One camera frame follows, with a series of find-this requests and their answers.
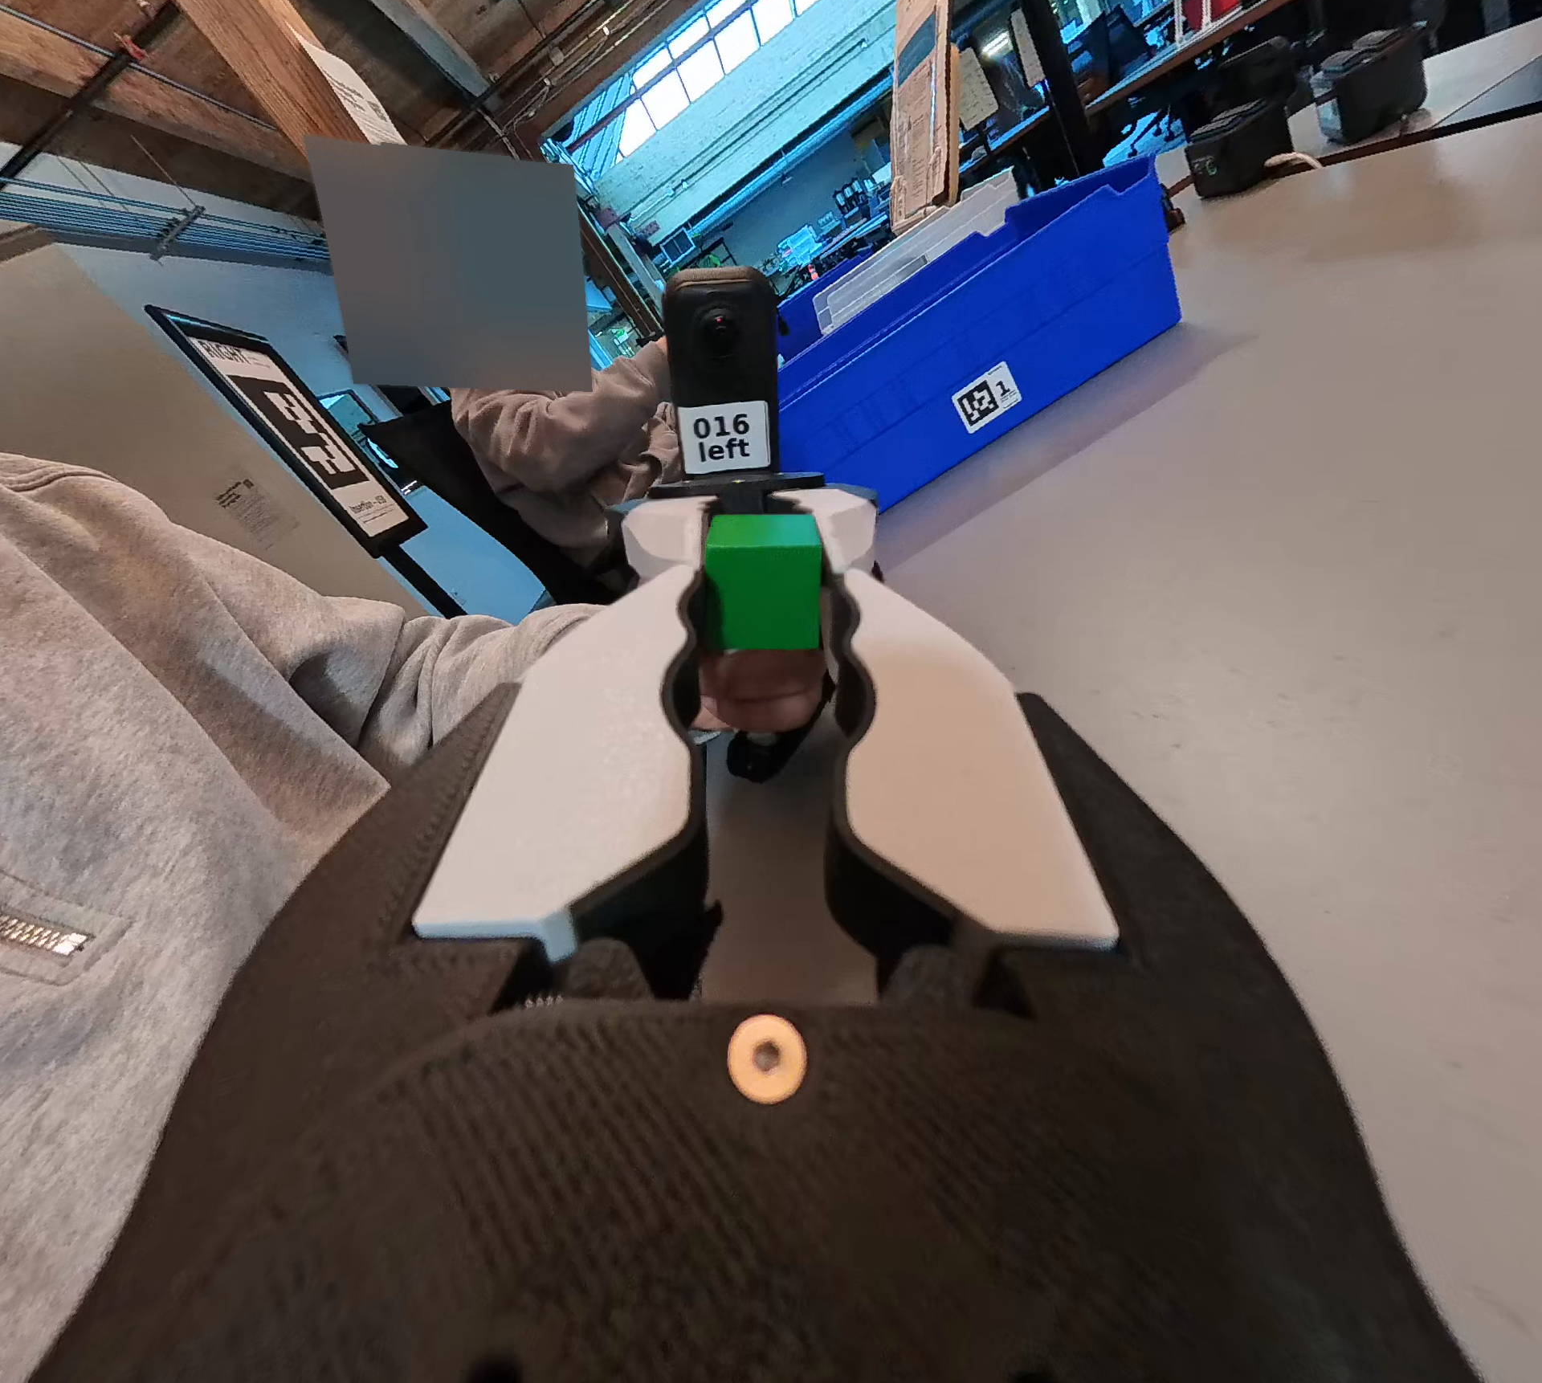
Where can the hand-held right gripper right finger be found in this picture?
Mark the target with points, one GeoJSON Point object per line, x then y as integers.
{"type": "Point", "coordinates": [964, 793]}

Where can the clear plastic bin insert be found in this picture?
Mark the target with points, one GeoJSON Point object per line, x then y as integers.
{"type": "Point", "coordinates": [916, 245]}

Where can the green wooden cube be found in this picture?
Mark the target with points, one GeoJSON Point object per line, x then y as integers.
{"type": "Point", "coordinates": [765, 582]}

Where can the cardboard board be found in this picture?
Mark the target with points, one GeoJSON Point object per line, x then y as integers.
{"type": "Point", "coordinates": [930, 46]}

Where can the person's left hand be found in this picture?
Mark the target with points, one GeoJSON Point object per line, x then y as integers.
{"type": "Point", "coordinates": [758, 692]}

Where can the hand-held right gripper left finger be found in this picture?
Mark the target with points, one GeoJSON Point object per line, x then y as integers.
{"type": "Point", "coordinates": [566, 782]}

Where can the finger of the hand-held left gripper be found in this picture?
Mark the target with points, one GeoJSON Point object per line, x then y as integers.
{"type": "Point", "coordinates": [662, 541]}
{"type": "Point", "coordinates": [850, 531]}

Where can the black office chair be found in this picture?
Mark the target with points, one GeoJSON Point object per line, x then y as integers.
{"type": "Point", "coordinates": [410, 468]}

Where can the black framed tag poster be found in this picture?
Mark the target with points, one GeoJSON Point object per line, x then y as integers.
{"type": "Point", "coordinates": [301, 420]}

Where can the white wall label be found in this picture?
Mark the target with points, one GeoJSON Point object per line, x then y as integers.
{"type": "Point", "coordinates": [256, 516]}

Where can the paper sign on beam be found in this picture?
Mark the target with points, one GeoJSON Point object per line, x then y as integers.
{"type": "Point", "coordinates": [355, 94]}

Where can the person's left forearm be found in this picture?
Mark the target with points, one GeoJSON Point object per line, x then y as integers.
{"type": "Point", "coordinates": [397, 672]}

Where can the blue plastic bin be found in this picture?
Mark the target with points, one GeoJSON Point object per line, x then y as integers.
{"type": "Point", "coordinates": [964, 348]}

